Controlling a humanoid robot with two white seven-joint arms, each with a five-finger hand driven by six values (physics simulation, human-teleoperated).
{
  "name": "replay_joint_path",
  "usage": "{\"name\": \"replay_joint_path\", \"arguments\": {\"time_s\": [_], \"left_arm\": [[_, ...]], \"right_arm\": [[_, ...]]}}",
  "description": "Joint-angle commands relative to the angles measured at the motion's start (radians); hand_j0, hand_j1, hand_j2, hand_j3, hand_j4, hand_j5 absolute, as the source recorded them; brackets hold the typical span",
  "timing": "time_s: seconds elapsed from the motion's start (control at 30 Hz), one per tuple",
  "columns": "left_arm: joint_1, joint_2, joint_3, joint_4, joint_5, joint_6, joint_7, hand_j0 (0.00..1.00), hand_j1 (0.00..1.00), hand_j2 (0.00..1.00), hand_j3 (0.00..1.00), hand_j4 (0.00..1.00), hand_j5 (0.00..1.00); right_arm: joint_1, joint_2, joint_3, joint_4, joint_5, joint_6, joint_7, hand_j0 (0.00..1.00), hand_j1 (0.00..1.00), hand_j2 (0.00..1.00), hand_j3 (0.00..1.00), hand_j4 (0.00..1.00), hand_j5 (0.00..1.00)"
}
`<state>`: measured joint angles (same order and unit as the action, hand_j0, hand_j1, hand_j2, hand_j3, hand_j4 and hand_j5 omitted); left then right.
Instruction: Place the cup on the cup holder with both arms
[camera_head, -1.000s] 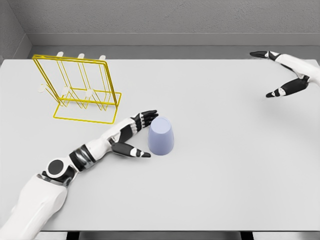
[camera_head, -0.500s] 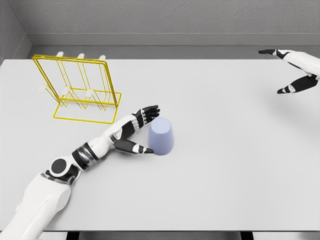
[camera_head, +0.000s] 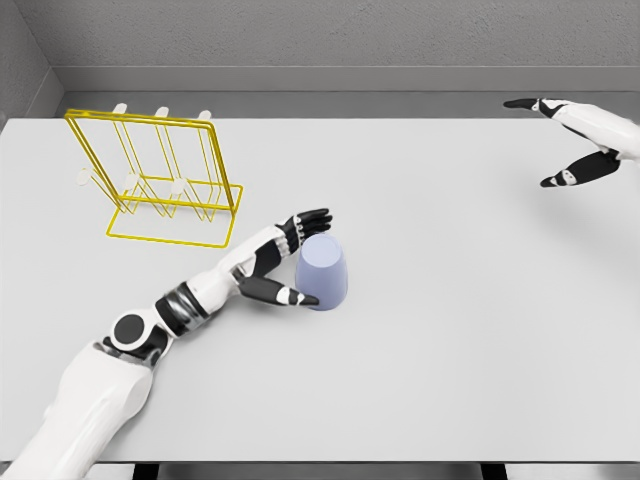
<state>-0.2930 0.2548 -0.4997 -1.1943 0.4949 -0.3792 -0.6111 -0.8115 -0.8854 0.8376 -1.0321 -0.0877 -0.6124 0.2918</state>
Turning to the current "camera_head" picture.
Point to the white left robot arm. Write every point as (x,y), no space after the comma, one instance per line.
(100,380)

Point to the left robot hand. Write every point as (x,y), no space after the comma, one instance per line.
(260,255)

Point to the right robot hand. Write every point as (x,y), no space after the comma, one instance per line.
(595,125)

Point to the lavender plastic cup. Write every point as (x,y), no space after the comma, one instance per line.
(322,275)

